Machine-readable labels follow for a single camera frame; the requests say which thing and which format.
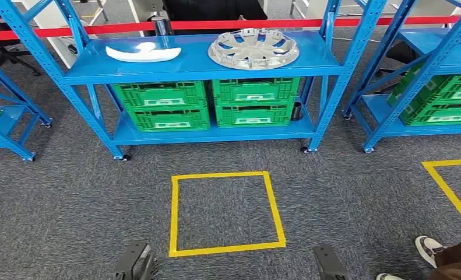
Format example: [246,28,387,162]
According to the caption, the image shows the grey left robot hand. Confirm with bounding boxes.
[147,257,160,280]

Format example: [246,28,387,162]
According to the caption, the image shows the silver plastic wheel hubcap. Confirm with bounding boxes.
[207,28,300,71]

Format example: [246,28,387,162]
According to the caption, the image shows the white curved plastic part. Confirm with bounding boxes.
[105,41,182,64]

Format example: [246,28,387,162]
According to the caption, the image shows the yellow floor tape square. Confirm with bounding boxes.
[421,157,461,235]
[168,170,287,258]

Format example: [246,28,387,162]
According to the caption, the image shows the black cylinder tube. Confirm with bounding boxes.
[290,101,303,122]

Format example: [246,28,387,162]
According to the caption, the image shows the red barrier belt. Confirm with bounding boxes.
[0,15,461,43]

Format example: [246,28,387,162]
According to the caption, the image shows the black mesh office chair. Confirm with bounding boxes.
[162,0,269,36]

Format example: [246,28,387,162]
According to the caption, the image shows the white table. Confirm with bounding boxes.
[290,0,459,21]

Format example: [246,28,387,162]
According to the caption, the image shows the person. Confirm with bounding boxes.
[375,233,461,280]

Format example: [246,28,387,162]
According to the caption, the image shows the black barrier post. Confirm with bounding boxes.
[151,16,173,37]

